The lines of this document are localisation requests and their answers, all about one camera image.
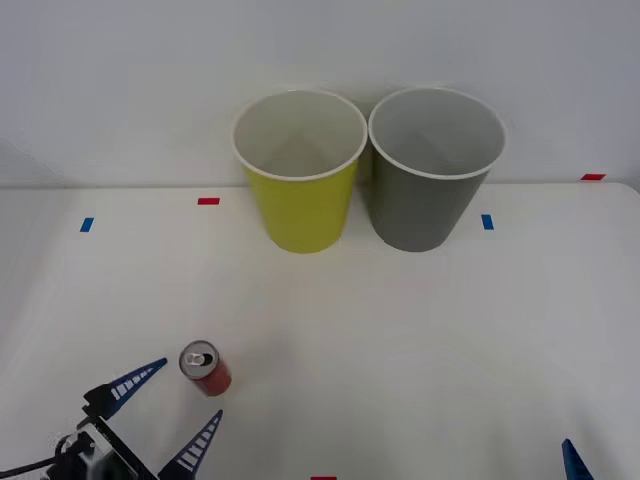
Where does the yellow-green plastic bin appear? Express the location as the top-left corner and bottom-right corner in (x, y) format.
(231, 88), (370, 255)

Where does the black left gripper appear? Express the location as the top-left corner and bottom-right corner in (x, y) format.
(82, 357), (224, 480)

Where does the red drink can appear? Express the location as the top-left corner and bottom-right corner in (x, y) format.
(178, 340), (233, 398)

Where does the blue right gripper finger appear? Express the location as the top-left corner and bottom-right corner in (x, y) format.
(560, 438), (596, 480)

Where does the grey plastic bin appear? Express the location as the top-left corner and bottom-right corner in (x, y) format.
(367, 86), (507, 253)

